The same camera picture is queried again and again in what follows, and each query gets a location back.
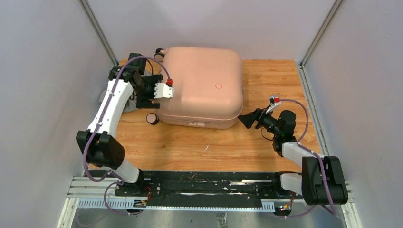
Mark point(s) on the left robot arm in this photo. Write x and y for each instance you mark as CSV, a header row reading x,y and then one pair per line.
x,y
102,154

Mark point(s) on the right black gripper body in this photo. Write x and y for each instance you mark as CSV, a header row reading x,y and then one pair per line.
x,y
270,123

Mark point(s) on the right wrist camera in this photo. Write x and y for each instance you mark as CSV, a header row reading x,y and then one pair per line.
x,y
274,102

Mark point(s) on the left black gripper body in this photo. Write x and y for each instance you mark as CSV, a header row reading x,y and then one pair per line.
x,y
146,91

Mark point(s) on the grey cloth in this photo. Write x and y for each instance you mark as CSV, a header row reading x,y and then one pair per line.
x,y
130,102

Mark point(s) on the pink suitcase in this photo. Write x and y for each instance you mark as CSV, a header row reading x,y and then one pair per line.
x,y
208,87

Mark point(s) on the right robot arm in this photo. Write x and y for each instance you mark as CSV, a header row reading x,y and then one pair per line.
x,y
321,181

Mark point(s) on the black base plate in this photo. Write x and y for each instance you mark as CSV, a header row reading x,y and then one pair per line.
x,y
208,189

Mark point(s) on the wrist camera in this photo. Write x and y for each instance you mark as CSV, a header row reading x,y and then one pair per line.
x,y
274,102
162,90

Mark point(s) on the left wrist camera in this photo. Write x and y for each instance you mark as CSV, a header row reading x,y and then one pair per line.
x,y
162,90

